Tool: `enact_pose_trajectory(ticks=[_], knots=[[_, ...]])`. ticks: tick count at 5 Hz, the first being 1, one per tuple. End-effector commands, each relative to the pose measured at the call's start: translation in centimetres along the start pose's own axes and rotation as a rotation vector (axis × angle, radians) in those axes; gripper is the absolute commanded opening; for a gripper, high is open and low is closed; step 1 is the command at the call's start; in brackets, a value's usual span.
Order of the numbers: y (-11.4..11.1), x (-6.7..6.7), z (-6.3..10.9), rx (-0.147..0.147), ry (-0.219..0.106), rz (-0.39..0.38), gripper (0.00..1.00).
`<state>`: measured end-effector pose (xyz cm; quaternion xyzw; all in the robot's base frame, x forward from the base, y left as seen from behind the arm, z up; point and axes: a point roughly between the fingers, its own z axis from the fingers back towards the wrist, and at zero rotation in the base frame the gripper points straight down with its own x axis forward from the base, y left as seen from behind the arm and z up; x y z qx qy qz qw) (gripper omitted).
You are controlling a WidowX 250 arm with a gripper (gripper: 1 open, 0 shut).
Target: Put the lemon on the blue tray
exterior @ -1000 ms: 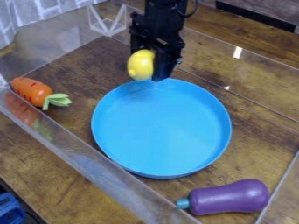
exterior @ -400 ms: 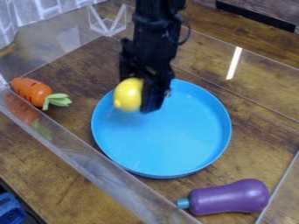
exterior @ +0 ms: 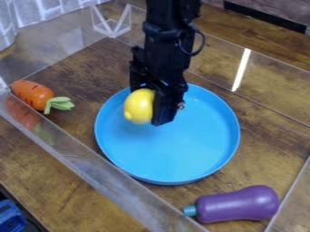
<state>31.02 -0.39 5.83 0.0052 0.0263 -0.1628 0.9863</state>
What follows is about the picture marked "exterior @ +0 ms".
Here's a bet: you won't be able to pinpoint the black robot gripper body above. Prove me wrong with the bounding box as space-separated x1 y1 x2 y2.
130 22 206 86

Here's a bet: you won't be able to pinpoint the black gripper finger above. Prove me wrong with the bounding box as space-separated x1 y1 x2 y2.
130 71 155 92
151 84 188 126

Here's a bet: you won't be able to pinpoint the yellow toy lemon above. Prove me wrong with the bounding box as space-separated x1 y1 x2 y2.
123 88 155 124

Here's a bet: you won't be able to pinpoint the orange toy carrot green leaves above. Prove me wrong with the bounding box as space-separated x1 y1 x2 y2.
11 80 75 114

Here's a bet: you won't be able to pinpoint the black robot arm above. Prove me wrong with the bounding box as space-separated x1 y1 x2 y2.
130 0 206 126

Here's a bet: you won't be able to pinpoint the blue round plastic tray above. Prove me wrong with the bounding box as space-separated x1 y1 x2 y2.
95 84 241 185

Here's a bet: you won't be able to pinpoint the dark wooden furniture edge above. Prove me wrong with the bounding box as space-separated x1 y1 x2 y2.
224 0 308 34

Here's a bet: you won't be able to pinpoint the white lattice curtain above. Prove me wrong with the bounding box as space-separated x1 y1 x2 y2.
0 0 111 51

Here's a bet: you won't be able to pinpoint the purple toy eggplant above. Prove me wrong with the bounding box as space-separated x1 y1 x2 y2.
184 185 280 223

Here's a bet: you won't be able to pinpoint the blue plastic object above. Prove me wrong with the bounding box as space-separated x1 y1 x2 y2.
0 199 27 232

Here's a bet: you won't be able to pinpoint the clear acrylic barrier wall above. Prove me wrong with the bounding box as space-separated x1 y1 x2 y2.
0 3 310 232

